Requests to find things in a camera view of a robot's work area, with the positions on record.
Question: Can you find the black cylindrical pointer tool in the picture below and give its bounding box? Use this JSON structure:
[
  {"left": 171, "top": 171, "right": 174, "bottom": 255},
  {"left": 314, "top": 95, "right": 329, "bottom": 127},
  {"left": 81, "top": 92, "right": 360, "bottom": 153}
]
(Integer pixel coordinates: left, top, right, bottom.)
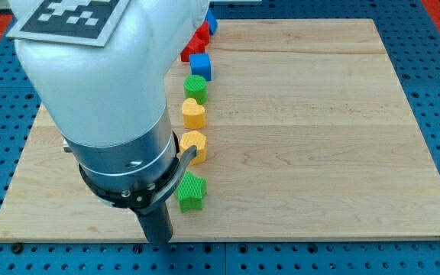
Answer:
[{"left": 134, "top": 202, "right": 173, "bottom": 245}]

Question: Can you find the red block far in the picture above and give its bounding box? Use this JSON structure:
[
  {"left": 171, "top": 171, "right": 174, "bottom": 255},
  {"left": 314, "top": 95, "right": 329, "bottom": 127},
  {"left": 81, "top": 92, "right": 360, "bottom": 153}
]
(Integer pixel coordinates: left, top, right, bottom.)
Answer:
[{"left": 195, "top": 21, "right": 210, "bottom": 46}]

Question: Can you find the black and white fiducial tag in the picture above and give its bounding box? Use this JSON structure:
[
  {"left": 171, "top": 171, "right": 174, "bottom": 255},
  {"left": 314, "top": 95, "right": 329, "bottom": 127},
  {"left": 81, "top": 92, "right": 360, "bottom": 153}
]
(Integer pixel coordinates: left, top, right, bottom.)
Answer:
[{"left": 8, "top": 0, "right": 129, "bottom": 47}]

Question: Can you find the green star block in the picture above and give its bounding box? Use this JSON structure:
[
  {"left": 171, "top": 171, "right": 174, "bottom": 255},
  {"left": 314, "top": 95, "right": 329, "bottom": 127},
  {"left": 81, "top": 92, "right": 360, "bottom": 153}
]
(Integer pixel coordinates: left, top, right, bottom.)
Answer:
[{"left": 175, "top": 171, "right": 207, "bottom": 212}]

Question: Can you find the yellow hexagon block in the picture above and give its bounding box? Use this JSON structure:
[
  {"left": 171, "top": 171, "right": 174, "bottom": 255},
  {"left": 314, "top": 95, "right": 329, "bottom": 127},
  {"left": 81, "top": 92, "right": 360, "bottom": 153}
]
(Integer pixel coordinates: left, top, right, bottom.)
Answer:
[{"left": 180, "top": 131, "right": 208, "bottom": 165}]

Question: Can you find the red block near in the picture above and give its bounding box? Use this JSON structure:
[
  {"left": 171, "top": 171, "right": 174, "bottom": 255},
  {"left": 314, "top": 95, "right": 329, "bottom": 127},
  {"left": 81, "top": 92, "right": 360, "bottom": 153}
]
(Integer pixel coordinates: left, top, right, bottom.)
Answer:
[{"left": 180, "top": 35, "right": 205, "bottom": 62}]

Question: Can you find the red block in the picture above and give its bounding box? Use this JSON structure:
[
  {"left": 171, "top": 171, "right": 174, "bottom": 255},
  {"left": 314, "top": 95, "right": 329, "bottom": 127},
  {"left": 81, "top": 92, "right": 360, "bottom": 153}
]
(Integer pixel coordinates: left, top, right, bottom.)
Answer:
[
  {"left": 195, "top": 21, "right": 210, "bottom": 46},
  {"left": 180, "top": 35, "right": 205, "bottom": 62}
]

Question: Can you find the blue cube block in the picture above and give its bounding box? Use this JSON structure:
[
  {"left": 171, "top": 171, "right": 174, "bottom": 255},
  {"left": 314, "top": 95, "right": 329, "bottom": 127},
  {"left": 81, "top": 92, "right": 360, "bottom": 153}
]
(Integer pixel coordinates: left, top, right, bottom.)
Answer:
[{"left": 189, "top": 53, "right": 212, "bottom": 81}]

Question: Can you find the green cylinder block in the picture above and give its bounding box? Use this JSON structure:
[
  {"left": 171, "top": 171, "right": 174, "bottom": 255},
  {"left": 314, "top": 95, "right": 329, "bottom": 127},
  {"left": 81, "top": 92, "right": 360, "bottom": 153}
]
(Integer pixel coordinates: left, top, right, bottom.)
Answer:
[{"left": 183, "top": 75, "right": 208, "bottom": 105}]

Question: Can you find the yellow heart block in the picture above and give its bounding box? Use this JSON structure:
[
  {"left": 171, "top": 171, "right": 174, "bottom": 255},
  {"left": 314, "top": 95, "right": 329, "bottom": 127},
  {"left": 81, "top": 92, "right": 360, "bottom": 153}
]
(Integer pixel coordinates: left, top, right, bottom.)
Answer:
[{"left": 181, "top": 98, "right": 206, "bottom": 130}]

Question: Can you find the black clamp ring with lever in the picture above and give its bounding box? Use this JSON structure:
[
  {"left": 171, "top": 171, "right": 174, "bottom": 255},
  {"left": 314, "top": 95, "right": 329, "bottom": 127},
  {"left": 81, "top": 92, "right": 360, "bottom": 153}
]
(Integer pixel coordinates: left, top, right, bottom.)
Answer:
[{"left": 77, "top": 131, "right": 199, "bottom": 216}]

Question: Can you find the light wooden board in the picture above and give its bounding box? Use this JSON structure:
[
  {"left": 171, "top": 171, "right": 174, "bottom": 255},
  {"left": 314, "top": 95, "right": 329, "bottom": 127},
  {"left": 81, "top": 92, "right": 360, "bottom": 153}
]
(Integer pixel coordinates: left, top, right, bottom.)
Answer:
[{"left": 0, "top": 19, "right": 440, "bottom": 243}]

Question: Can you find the blue block far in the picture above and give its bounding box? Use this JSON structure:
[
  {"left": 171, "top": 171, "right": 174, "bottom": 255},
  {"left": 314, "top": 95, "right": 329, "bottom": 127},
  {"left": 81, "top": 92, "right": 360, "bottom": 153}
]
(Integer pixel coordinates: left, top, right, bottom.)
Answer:
[{"left": 205, "top": 9, "right": 218, "bottom": 35}]

